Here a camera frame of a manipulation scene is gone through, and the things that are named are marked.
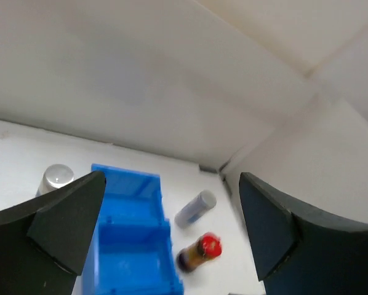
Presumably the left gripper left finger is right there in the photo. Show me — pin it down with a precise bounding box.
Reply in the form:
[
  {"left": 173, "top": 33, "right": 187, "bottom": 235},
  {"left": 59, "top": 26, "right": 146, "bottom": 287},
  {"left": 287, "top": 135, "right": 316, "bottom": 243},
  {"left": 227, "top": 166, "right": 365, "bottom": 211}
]
[{"left": 0, "top": 171, "right": 106, "bottom": 294}]

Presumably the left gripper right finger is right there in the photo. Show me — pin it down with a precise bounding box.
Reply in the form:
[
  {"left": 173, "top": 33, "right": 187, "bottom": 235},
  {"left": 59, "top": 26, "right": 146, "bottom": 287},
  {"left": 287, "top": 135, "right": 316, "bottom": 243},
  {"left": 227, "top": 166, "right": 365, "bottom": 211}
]
[{"left": 239, "top": 173, "right": 368, "bottom": 294}]

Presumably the left silver-capped spice shaker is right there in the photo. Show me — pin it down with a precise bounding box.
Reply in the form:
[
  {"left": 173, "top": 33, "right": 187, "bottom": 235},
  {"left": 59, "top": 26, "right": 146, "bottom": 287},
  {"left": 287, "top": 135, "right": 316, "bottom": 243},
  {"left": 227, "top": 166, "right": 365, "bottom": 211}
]
[{"left": 35, "top": 163, "right": 74, "bottom": 197}]

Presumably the silver-capped spice shaker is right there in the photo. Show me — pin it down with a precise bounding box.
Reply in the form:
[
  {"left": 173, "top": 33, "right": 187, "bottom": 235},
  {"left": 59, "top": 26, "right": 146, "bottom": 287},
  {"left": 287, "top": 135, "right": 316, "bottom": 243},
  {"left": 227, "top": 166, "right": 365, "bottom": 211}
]
[
  {"left": 35, "top": 163, "right": 74, "bottom": 197},
  {"left": 174, "top": 190, "right": 217, "bottom": 229}
]

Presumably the right red-capped sauce jar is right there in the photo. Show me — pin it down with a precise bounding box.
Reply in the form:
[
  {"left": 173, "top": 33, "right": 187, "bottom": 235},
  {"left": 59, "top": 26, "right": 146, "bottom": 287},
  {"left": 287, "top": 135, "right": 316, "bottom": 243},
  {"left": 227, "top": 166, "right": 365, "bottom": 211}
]
[{"left": 176, "top": 232, "right": 222, "bottom": 273}]

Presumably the blue three-compartment plastic bin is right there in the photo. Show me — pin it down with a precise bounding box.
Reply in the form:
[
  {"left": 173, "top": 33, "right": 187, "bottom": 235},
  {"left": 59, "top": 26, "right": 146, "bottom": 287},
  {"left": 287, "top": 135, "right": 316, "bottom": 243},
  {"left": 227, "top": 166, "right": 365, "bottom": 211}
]
[{"left": 82, "top": 163, "right": 184, "bottom": 294}]

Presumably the right silver-capped spice shaker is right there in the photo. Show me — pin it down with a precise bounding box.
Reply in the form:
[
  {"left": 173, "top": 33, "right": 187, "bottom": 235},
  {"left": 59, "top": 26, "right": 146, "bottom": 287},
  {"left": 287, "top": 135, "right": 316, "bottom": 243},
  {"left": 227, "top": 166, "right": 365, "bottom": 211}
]
[{"left": 174, "top": 190, "right": 217, "bottom": 229}]

